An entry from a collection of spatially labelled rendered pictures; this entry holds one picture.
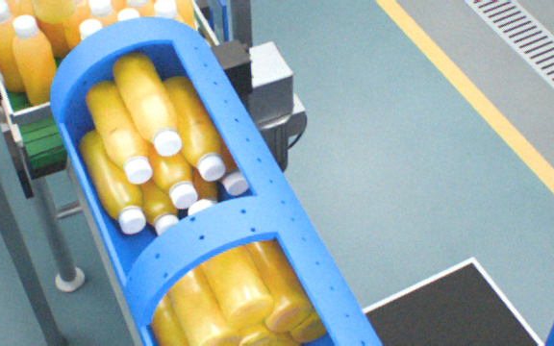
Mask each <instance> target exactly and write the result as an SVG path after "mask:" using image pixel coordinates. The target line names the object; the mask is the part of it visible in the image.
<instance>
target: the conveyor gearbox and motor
mask: <svg viewBox="0 0 554 346"><path fill-rule="evenodd" d="M249 49H250V54H251V57H250V59H251V58H252V59H253V62H252V73H253V75H254V78H253V79H252V80H253V93H252V94H249V95H246V96H243V104H244V108H245V110H246V111H247V113H248V114H249V116H250V117H251V119H252V121H253V122H254V124H255V126H256V128H257V129H258V131H259V133H260V135H261V136H262V138H263V140H264V142H265V144H266V146H267V147H268V149H269V151H270V153H271V154H272V156H273V158H274V159H275V160H276V162H277V164H278V165H279V167H280V169H281V170H282V172H283V174H284V171H285V170H286V168H287V166H288V150H289V149H290V148H291V147H292V146H293V145H294V144H295V143H296V142H297V141H298V140H299V138H300V137H301V136H302V135H303V133H304V132H305V128H306V125H307V115H306V113H305V110H304V108H303V106H302V105H301V103H300V102H299V100H298V99H297V97H296V95H295V94H293V75H294V71H293V70H291V69H290V67H289V66H288V64H287V63H286V59H285V58H284V56H283V55H282V53H281V52H280V50H279V46H278V45H276V44H275V43H274V42H273V41H271V42H268V43H264V44H261V45H258V46H255V47H252V48H249ZM295 135H297V137H296V138H295V139H294V141H293V142H292V143H291V144H289V137H290V136H295Z"/></svg>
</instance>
